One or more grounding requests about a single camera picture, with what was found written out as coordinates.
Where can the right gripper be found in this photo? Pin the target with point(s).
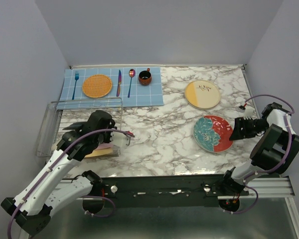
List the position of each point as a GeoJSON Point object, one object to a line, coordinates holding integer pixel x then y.
{"type": "Point", "coordinates": [236, 133]}

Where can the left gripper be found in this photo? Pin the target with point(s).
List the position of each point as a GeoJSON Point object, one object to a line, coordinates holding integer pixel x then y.
{"type": "Point", "coordinates": [107, 140]}

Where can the white ceramic plate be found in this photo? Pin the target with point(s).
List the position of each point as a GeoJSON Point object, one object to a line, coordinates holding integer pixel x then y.
{"type": "Point", "coordinates": [212, 133]}

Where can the cream and yellow plate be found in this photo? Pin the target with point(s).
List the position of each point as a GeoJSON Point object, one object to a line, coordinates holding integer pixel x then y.
{"type": "Point", "coordinates": [202, 94]}

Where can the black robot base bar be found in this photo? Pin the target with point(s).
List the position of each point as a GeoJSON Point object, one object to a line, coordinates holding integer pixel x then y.
{"type": "Point", "coordinates": [168, 191]}

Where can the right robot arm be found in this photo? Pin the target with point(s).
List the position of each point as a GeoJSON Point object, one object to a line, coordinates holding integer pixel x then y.
{"type": "Point", "coordinates": [273, 153]}

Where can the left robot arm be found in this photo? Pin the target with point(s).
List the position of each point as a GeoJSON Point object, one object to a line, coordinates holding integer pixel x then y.
{"type": "Point", "coordinates": [33, 208]}

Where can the pink plate in rack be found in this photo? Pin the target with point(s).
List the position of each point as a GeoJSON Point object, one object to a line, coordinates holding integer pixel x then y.
{"type": "Point", "coordinates": [104, 146]}

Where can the yellow plate in rack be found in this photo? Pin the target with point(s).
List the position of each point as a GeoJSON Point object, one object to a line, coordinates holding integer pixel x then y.
{"type": "Point", "coordinates": [100, 152]}

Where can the blue checked placemat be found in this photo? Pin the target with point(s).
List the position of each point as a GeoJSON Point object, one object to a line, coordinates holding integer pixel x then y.
{"type": "Point", "coordinates": [141, 96]}

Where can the woven wicker round trivet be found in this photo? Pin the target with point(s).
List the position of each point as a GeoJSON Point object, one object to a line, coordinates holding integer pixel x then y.
{"type": "Point", "coordinates": [97, 86]}

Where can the blue metal fork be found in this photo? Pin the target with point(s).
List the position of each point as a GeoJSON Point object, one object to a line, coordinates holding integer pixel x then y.
{"type": "Point", "coordinates": [76, 78]}

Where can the iridescent rainbow knife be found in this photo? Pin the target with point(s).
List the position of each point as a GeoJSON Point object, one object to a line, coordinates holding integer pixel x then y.
{"type": "Point", "coordinates": [119, 84]}

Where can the iridescent rainbow spoon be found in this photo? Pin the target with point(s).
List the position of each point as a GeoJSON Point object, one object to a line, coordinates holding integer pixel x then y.
{"type": "Point", "coordinates": [132, 73]}

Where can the orange and black mug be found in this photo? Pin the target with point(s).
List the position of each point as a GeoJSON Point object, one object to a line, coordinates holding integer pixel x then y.
{"type": "Point", "coordinates": [145, 77]}

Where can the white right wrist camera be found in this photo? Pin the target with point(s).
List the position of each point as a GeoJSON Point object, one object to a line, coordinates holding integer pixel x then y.
{"type": "Point", "coordinates": [247, 112]}

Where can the steel wire dish rack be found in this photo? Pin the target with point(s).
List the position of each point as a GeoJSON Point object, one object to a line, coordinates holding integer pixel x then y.
{"type": "Point", "coordinates": [61, 114]}

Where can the aluminium frame rail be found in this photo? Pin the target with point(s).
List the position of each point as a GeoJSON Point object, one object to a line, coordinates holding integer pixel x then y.
{"type": "Point", "coordinates": [269, 212]}

